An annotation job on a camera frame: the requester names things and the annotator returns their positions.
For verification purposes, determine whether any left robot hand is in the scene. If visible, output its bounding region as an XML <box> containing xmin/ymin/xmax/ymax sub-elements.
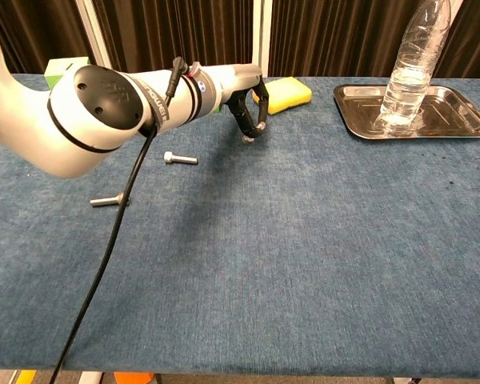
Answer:
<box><xmin>218</xmin><ymin>63</ymin><xmax>270</xmax><ymax>146</ymax></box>

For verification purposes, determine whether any metal socket head screw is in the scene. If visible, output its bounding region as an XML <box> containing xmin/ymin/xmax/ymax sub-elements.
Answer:
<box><xmin>90</xmin><ymin>192</ymin><xmax>131</xmax><ymax>209</ymax></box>
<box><xmin>163</xmin><ymin>150</ymin><xmax>199</xmax><ymax>166</ymax></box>

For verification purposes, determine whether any yellow sponge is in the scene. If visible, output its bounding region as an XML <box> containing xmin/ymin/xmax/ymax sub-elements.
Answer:
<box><xmin>252</xmin><ymin>76</ymin><xmax>314</xmax><ymax>116</ymax></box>

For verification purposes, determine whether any dark brown pleated curtain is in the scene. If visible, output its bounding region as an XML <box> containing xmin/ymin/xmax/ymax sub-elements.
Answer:
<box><xmin>0</xmin><ymin>0</ymin><xmax>90</xmax><ymax>75</ymax></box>
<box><xmin>268</xmin><ymin>0</ymin><xmax>480</xmax><ymax>80</ymax></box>
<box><xmin>92</xmin><ymin>0</ymin><xmax>255</xmax><ymax>77</ymax></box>

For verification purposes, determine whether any clear plastic water bottle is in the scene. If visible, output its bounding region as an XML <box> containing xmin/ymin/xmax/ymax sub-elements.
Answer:
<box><xmin>378</xmin><ymin>0</ymin><xmax>453</xmax><ymax>135</ymax></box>

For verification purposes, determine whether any green numbered cube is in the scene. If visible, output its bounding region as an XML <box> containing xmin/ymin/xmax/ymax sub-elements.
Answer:
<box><xmin>44</xmin><ymin>57</ymin><xmax>91</xmax><ymax>91</ymax></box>

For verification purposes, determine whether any blue table cloth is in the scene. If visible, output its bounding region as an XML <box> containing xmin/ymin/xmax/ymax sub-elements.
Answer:
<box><xmin>0</xmin><ymin>73</ymin><xmax>480</xmax><ymax>377</ymax></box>

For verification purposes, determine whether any metal tray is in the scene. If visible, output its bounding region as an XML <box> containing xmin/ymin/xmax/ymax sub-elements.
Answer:
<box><xmin>333</xmin><ymin>83</ymin><xmax>480</xmax><ymax>141</ymax></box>

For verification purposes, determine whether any orange object under table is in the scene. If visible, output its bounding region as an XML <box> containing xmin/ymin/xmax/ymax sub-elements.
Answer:
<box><xmin>113</xmin><ymin>371</ymin><xmax>155</xmax><ymax>384</ymax></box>

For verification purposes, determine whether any white partition post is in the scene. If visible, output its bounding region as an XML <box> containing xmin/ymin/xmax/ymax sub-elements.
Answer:
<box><xmin>250</xmin><ymin>0</ymin><xmax>271</xmax><ymax>78</ymax></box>
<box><xmin>74</xmin><ymin>0</ymin><xmax>115</xmax><ymax>70</ymax></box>

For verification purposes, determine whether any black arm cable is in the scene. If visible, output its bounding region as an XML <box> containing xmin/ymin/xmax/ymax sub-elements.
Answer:
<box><xmin>49</xmin><ymin>56</ymin><xmax>186</xmax><ymax>384</ymax></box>

